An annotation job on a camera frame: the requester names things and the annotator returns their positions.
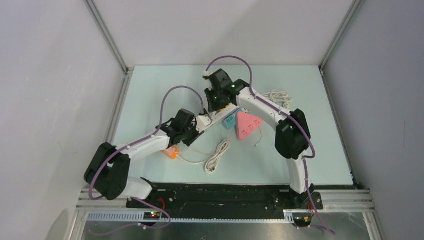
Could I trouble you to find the circuit board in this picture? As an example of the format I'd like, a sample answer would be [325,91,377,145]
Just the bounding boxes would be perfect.
[293,215,313,228]
[143,211,162,221]

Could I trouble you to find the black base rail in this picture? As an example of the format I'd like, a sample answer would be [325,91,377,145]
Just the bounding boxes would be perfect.
[145,182,312,220]

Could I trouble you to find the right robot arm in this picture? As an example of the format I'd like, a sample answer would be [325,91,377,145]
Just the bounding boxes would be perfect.
[203,69,311,209]

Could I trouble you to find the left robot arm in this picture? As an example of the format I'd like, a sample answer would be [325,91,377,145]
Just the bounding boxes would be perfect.
[84,109,212,208]

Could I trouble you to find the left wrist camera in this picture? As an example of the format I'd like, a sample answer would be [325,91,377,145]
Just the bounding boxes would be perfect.
[196,115,212,132]

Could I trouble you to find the bundled white cord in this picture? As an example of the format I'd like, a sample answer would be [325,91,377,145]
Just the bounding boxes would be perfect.
[261,89,294,110]

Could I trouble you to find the coiled white cord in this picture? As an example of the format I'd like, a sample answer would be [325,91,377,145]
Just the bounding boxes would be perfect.
[177,139,231,175]

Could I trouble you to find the left circuit board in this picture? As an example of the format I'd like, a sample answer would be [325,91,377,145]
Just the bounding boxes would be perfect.
[143,211,162,221]

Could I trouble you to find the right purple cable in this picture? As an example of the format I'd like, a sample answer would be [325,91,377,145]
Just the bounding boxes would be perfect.
[205,55,336,235]

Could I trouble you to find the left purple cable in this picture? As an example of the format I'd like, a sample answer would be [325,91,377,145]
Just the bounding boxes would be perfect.
[88,85,206,202]

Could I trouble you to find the right circuit board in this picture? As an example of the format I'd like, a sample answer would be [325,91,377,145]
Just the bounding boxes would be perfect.
[293,215,313,228]

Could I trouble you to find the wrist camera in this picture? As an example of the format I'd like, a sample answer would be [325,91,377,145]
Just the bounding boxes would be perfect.
[203,71,213,80]
[196,115,212,132]

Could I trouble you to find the white multicolour power strip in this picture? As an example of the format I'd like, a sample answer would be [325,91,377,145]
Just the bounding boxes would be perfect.
[199,105,239,133]

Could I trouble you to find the orange power strip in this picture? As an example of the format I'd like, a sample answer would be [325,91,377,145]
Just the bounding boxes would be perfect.
[161,145,180,160]

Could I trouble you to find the pink triangular power strip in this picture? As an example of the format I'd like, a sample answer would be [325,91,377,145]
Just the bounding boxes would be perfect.
[235,111,264,141]

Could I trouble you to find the blue power strip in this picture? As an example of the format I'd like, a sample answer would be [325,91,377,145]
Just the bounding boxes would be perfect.
[222,112,237,130]

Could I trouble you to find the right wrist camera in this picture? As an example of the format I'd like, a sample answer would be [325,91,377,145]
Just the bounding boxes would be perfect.
[203,71,213,80]

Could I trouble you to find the purple cable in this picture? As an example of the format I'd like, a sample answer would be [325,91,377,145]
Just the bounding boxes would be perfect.
[88,85,206,202]
[205,55,336,235]

